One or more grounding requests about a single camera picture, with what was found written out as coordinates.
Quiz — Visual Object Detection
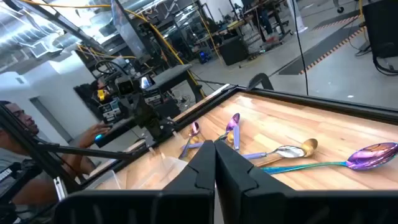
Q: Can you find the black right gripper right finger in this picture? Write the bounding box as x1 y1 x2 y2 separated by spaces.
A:
215 139 398 224

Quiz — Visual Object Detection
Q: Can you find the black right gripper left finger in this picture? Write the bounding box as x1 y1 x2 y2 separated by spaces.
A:
54 139 216 224

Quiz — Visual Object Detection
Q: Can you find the clear plastic bin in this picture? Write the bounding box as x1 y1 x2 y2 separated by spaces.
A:
124 155 190 190
83 170 123 190

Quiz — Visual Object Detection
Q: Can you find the black electronics rack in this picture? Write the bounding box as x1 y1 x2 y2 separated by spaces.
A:
74 79 125 125

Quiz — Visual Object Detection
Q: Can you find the black desk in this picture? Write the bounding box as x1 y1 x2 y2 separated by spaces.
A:
93 63 206 149

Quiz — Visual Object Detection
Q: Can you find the black monitor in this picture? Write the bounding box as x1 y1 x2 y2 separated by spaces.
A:
110 0 153 65

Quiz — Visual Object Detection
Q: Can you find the person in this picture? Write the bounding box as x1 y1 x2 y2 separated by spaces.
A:
0 100 113 224

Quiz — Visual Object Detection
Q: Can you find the black mat with striped edge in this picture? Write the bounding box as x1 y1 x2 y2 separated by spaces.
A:
278 17 366 76

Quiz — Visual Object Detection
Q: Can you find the large black cabinet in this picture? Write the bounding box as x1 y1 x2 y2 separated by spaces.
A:
362 0 398 60

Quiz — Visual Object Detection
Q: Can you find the yellow cable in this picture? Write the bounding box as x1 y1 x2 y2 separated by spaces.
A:
18 0 208 99

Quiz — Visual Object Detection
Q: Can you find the black metal table frame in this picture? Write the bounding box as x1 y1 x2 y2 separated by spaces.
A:
0 83 398 200

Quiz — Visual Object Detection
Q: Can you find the long black floor cable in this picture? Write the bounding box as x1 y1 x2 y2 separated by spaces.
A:
291 0 310 96

